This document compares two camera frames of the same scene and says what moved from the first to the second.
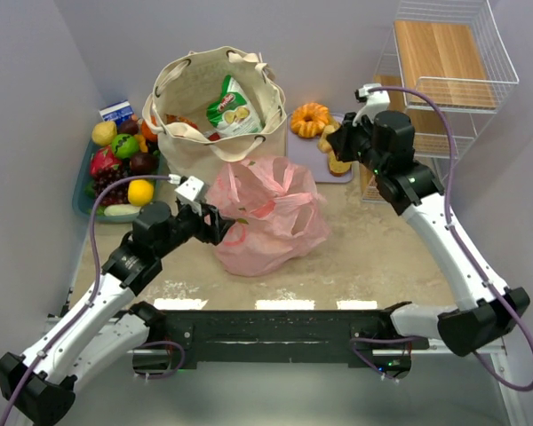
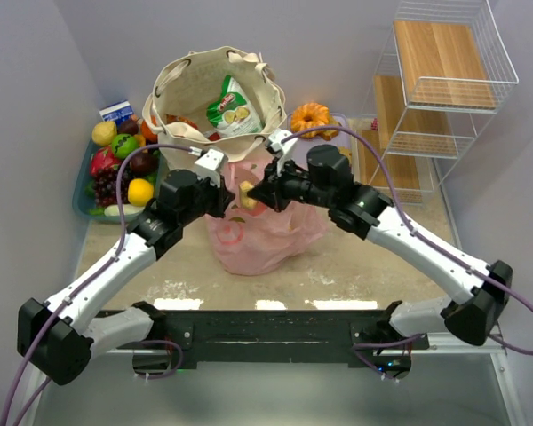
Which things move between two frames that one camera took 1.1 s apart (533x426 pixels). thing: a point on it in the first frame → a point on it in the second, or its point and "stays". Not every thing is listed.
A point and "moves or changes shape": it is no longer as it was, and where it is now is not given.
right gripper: x=347 y=138 → x=274 y=187
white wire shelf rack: x=447 y=61 stays
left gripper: x=205 y=222 → x=222 y=201
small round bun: x=324 y=145 moves or changes shape
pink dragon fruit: x=103 y=159 stays
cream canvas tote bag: x=214 y=105 stays
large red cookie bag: x=172 y=119 stays
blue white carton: x=117 y=112 stays
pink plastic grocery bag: x=279 y=211 stays
